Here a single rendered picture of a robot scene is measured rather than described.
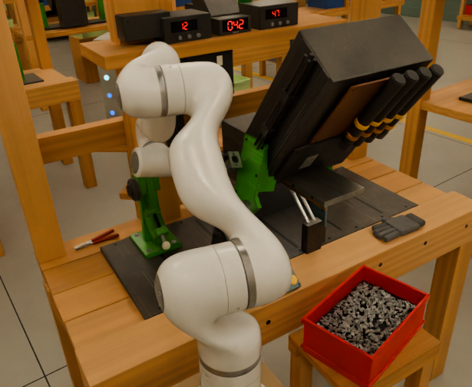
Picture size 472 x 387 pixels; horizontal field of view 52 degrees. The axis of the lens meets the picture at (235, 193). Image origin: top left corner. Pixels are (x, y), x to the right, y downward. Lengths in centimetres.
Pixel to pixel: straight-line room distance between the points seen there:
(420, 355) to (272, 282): 75
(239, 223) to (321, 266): 75
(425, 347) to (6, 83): 137
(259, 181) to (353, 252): 40
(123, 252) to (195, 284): 92
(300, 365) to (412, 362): 31
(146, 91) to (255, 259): 37
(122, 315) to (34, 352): 135
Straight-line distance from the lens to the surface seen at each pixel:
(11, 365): 274
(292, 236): 168
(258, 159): 147
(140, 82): 93
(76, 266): 169
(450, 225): 189
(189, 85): 94
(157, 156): 136
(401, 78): 130
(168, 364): 133
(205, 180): 84
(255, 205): 148
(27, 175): 160
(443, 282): 216
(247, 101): 193
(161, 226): 158
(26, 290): 318
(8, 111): 153
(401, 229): 173
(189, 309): 78
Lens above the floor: 183
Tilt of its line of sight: 28 degrees down
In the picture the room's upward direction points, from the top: 2 degrees counter-clockwise
